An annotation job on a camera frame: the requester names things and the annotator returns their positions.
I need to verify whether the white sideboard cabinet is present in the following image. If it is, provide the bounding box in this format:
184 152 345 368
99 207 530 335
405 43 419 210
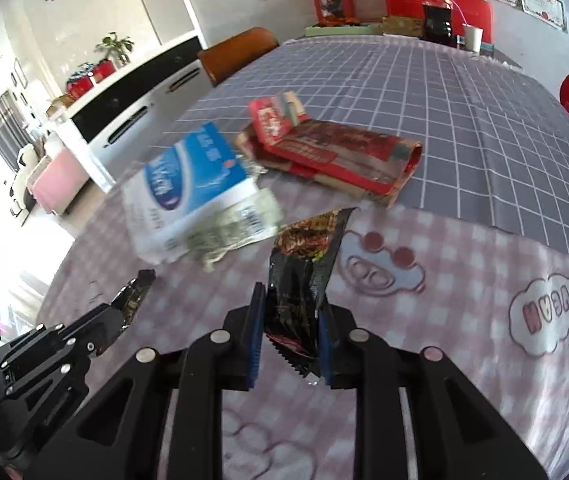
52 32 212 192

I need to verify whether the grey grid tablecloth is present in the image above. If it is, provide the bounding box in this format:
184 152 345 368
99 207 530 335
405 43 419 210
165 36 569 255

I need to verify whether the cola bottle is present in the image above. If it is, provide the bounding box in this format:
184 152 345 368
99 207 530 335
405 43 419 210
422 0 455 47

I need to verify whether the white paper cup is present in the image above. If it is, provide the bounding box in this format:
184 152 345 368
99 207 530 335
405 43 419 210
463 24 484 53

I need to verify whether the black snack wrapper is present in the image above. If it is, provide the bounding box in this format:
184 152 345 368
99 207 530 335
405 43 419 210
264 208 357 389

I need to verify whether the small black wrapper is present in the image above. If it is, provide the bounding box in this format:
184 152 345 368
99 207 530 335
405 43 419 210
111 269 156 332

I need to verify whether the red flattened carton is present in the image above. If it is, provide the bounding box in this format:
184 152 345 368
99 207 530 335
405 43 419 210
234 120 422 208

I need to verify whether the red gift box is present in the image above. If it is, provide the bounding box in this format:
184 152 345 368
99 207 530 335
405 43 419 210
385 0 493 44

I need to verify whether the red white candy packet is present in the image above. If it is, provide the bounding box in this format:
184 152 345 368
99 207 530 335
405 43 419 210
249 91 308 145

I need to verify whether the beige sofa with pink cover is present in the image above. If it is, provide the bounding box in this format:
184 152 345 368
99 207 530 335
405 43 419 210
10 144 89 216

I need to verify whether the potted plant on cabinet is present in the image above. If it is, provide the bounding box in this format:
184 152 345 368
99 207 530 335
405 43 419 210
94 32 135 66

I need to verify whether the blue white medicine box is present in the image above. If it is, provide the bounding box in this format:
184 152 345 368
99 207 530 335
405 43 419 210
122 122 283 268

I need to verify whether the brown wooden chair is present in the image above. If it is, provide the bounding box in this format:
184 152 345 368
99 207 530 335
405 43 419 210
198 27 279 87

